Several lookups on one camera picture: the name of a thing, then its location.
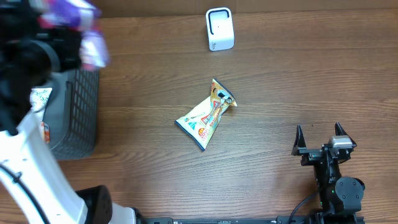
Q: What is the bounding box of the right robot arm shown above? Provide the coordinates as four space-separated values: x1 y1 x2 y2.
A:
292 123 365 223

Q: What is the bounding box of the small orange packet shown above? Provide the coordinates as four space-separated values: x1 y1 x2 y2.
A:
40 121 50 144

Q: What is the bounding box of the yellow snack bag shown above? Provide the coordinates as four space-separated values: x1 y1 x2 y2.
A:
174 78 238 151

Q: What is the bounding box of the white bamboo print tube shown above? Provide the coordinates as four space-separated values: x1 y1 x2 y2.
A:
30 88 52 121

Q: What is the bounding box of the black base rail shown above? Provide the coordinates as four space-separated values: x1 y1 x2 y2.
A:
136 216 366 224

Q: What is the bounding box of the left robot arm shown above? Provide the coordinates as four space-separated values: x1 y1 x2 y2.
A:
1 1 138 223

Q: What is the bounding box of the red purple pad pack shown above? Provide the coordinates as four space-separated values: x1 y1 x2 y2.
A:
36 0 109 70

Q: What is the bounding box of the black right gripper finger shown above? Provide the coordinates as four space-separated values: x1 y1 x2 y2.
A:
292 124 307 155
335 122 356 146

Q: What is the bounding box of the dark grey plastic basket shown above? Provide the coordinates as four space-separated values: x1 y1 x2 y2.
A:
33 70 100 160

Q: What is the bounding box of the white barcode scanner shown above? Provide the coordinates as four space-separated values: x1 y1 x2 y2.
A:
205 7 234 52

